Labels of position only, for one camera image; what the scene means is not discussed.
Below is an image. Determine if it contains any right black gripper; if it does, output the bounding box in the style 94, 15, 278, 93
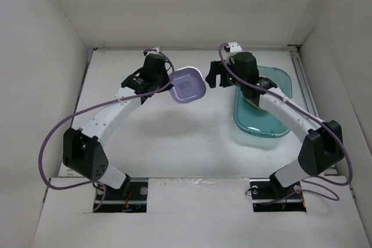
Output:
205, 60, 245, 89

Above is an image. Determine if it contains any purple plate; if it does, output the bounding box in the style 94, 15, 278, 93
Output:
169, 66, 206, 104

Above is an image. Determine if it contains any yellow plate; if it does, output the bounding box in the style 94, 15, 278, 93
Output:
245, 99, 260, 110

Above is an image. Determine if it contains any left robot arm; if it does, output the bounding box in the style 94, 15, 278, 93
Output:
63, 53, 172, 200

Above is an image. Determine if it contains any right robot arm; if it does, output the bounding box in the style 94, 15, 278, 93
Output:
205, 52, 346, 199

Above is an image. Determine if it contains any teal plastic bin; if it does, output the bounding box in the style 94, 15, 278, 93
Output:
234, 66, 292, 138

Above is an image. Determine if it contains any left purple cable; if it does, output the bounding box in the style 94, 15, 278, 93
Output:
39, 49, 175, 213

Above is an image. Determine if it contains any purple cable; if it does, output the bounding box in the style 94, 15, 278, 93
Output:
39, 49, 175, 213
218, 43, 354, 204

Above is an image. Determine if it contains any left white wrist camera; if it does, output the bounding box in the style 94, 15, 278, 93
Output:
143, 47, 160, 56

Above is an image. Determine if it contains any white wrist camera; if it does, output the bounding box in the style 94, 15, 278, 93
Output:
225, 42, 243, 53
143, 47, 160, 56

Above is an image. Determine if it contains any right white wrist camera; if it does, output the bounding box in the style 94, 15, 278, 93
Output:
225, 42, 243, 53

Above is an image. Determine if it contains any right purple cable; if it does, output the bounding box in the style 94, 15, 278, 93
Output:
218, 43, 354, 204

